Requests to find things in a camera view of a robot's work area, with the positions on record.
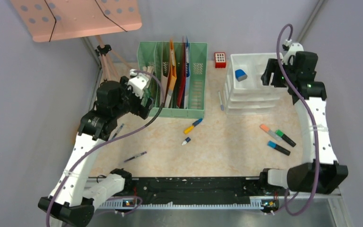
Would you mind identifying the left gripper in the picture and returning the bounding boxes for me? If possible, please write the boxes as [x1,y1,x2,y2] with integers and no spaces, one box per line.
[112,76,155,119]

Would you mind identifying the green children's book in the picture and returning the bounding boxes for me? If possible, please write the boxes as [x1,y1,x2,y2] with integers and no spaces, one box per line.
[143,66,155,99]

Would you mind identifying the clear plastic drawer unit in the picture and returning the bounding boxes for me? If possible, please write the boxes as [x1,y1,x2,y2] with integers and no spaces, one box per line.
[223,52,287,115]

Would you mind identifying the green file rack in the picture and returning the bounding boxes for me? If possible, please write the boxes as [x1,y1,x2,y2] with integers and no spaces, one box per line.
[137,41,207,119]

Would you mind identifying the red translucent file folder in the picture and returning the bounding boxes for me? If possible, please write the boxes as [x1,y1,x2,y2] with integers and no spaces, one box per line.
[176,42,186,108]

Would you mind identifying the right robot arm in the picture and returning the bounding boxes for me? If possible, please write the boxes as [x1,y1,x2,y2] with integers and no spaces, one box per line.
[258,51,348,195]

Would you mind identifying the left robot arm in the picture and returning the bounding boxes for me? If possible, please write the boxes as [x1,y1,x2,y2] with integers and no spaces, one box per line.
[38,70,155,227]

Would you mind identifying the dark pen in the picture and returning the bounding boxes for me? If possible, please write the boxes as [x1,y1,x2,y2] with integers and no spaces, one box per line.
[111,123,124,139]
[123,151,147,163]

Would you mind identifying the orange file folder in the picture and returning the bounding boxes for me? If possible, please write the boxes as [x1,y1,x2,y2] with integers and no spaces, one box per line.
[164,39,177,108]

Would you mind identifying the pink lamp stand pole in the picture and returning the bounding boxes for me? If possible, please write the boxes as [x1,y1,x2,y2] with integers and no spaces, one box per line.
[94,35,128,83]

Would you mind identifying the blue eraser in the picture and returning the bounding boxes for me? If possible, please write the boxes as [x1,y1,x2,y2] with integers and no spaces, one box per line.
[234,69,248,82]

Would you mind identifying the yellow dropper bottle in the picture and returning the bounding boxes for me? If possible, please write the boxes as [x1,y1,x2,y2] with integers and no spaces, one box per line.
[183,125,194,135]

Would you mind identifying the orange capped highlighter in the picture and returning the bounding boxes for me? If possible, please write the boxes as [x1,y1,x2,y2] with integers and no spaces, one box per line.
[259,124,282,141]

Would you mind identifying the green capped highlighter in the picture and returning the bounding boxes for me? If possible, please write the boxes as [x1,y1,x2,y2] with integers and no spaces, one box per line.
[275,129,296,147]

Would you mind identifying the black lamp clamp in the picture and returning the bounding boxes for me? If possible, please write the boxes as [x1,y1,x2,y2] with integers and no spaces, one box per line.
[95,44,112,56]

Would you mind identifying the red small box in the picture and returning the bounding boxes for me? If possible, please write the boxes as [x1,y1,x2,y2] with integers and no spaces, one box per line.
[214,52,227,69]

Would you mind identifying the teal capped marker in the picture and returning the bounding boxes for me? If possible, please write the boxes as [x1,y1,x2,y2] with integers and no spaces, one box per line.
[267,141,291,156]

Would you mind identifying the lavender capped marker pen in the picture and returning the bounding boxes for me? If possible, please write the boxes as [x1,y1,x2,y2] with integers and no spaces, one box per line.
[217,91,225,111]

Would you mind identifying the pink perforated lamp panel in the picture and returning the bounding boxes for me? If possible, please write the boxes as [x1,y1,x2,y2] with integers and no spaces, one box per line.
[11,0,142,43]

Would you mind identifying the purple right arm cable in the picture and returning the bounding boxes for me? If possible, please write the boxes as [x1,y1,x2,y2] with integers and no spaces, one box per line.
[275,23,321,217]

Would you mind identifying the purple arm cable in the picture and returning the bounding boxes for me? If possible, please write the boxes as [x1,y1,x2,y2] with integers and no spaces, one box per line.
[275,23,321,217]
[45,69,166,227]

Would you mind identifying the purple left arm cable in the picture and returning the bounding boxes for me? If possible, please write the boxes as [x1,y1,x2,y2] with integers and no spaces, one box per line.
[45,69,166,227]

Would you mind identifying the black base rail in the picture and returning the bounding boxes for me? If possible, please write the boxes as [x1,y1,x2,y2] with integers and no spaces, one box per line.
[100,177,285,211]

